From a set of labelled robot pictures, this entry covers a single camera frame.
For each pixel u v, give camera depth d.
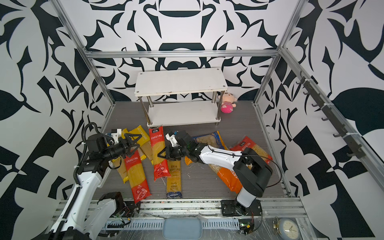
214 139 0.95
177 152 0.69
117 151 0.66
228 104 1.11
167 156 0.70
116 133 0.72
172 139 0.76
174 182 0.81
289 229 0.66
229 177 0.83
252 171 0.46
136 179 0.81
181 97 1.22
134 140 0.70
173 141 0.76
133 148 0.74
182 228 0.67
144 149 0.93
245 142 0.94
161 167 0.73
